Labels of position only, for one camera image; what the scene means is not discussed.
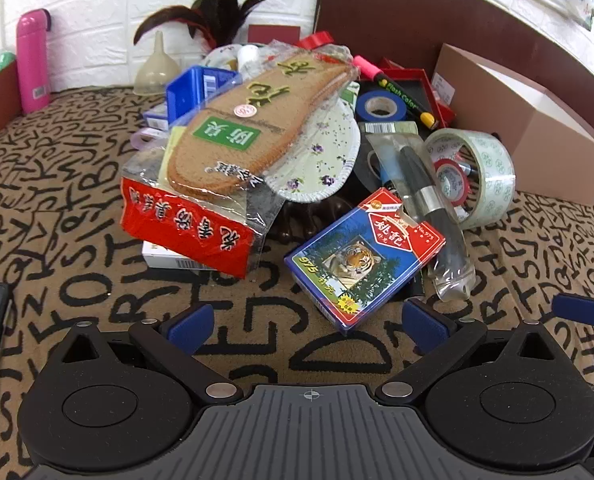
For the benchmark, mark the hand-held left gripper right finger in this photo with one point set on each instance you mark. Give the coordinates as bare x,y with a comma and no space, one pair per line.
422,322

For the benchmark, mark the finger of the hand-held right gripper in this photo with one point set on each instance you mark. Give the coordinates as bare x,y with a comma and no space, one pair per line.
582,309

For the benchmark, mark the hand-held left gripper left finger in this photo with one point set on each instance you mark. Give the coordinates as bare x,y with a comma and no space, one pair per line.
192,322

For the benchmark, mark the blue tiger playing card box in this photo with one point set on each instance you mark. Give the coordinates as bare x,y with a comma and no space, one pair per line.
357,270

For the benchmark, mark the packaged marker pens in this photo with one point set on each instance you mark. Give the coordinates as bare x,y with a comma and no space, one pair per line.
422,195

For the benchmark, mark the red tape roll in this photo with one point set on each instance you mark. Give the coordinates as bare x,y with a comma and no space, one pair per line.
439,172

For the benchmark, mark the pink-brown cardboard box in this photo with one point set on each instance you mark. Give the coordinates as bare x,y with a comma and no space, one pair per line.
552,160

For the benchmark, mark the clear tape roll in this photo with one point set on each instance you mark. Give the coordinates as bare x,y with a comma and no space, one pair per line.
497,175

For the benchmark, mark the white small carton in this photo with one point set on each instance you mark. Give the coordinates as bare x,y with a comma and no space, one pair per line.
159,257

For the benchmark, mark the dark brown hair claw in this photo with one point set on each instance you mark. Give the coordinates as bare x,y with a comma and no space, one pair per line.
297,225

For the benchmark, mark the yellow green packet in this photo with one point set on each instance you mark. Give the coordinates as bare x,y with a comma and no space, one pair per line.
174,150

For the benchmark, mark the lilac plastic item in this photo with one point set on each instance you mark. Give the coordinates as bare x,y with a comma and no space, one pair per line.
147,139

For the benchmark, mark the brown insole plastic packet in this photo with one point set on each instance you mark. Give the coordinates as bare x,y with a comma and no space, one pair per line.
257,115

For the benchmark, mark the blue tape roll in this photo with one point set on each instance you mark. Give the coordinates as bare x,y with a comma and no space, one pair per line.
364,107

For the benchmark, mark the blue plastic box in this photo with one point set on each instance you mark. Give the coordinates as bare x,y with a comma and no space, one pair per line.
187,92

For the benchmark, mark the pink cap highlighter marker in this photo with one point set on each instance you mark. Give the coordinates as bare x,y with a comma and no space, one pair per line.
392,87

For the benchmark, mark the red tray box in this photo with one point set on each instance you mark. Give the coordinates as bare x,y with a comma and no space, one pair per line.
417,77

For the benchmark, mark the translucent funnel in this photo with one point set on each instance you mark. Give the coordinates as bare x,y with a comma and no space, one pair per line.
157,72

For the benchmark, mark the white small bottle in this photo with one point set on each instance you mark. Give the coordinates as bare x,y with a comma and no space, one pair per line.
248,60

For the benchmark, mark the dark red box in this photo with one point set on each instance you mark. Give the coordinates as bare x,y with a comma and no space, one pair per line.
272,34

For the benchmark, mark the red ribbon roll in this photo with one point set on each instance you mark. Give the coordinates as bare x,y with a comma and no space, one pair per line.
317,40

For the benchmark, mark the brown wooden headboard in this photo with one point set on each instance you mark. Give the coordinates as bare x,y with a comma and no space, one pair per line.
402,20

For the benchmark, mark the pink thermos bottle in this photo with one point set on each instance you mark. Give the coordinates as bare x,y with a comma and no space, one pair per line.
32,60

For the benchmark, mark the dark feather duster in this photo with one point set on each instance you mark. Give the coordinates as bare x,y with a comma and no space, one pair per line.
217,15

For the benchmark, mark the green plastic object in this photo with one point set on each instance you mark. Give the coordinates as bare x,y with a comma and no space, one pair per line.
2,62

